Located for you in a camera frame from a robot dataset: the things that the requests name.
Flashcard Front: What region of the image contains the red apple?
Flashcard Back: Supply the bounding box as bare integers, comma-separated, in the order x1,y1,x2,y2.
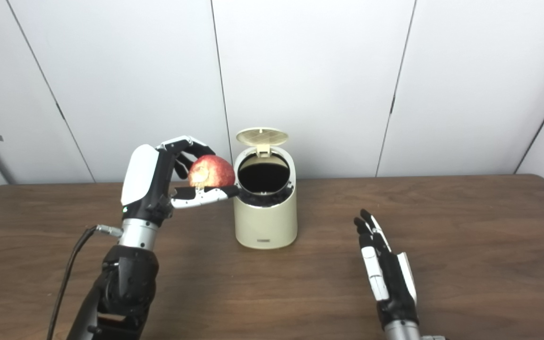
188,154,236,189

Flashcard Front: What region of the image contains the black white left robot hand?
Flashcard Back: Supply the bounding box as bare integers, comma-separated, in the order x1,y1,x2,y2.
121,136,240,226

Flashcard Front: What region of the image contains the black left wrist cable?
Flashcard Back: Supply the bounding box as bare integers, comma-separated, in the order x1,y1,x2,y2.
46,225,124,340

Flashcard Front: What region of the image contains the cream-colored round bin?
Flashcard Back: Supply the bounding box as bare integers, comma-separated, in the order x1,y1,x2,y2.
233,146,298,249

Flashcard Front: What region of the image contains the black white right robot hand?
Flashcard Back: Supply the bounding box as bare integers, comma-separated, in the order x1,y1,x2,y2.
354,209,419,329

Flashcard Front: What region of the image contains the cream round bin lid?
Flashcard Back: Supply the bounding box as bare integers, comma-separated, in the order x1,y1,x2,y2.
236,127,289,156

